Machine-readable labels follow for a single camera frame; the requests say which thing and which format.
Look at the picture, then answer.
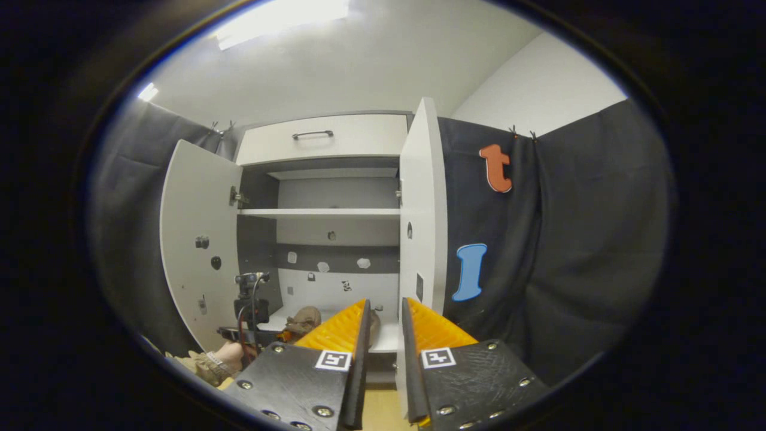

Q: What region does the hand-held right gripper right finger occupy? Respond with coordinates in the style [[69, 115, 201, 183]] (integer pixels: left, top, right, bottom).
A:
[[400, 298, 548, 430]]

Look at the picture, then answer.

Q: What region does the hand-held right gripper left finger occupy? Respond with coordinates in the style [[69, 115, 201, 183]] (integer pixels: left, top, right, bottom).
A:
[[221, 298, 372, 431]]

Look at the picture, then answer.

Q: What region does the white shoe cabinet door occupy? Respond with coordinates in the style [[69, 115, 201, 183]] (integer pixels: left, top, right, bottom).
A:
[[160, 139, 243, 354], [395, 98, 448, 420]]

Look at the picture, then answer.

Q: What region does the white shoe cabinet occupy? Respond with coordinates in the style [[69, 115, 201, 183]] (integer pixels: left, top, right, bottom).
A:
[[235, 111, 414, 384]]

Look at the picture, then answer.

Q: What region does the white cabinet drawer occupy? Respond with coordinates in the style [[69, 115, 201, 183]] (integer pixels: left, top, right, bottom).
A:
[[236, 114, 409, 166]]

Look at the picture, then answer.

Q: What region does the black backdrop cloth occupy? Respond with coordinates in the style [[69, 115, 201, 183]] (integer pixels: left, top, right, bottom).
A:
[[439, 99, 674, 387], [90, 101, 240, 357]]

